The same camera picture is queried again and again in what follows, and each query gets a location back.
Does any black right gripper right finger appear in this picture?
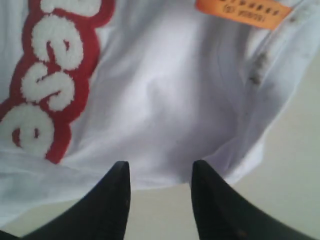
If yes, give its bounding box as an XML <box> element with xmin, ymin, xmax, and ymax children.
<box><xmin>191</xmin><ymin>160</ymin><xmax>309</xmax><ymax>240</ymax></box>

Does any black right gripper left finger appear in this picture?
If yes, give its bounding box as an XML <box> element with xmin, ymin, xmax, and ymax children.
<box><xmin>0</xmin><ymin>160</ymin><xmax>132</xmax><ymax>240</ymax></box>

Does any white t-shirt red lettering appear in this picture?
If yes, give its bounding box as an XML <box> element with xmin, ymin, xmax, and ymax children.
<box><xmin>0</xmin><ymin>0</ymin><xmax>320</xmax><ymax>225</ymax></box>

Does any orange t-shirt tag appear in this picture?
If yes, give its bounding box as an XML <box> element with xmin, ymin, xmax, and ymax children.
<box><xmin>195</xmin><ymin>0</ymin><xmax>292</xmax><ymax>30</ymax></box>

